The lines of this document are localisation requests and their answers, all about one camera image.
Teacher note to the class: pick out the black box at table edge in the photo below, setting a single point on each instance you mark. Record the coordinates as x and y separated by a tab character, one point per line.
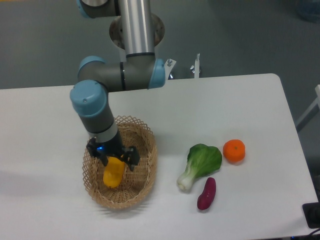
312	214

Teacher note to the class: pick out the purple sweet potato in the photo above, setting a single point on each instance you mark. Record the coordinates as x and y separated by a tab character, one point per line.
208	194

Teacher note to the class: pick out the blue container in corner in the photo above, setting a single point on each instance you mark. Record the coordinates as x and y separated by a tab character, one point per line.
308	10

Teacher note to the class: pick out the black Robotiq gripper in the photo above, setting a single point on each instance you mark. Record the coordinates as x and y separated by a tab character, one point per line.
113	148

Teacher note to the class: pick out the white frame at right edge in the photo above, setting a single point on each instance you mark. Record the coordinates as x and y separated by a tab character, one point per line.
310	112

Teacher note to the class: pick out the woven wicker basket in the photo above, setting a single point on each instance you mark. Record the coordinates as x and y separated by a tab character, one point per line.
135	185

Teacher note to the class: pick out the orange tangerine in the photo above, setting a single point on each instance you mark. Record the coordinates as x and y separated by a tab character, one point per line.
234	150

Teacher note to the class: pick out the green bok choy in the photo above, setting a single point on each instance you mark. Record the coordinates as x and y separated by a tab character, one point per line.
202	161

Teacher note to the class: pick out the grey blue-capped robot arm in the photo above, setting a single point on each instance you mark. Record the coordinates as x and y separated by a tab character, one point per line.
96	78

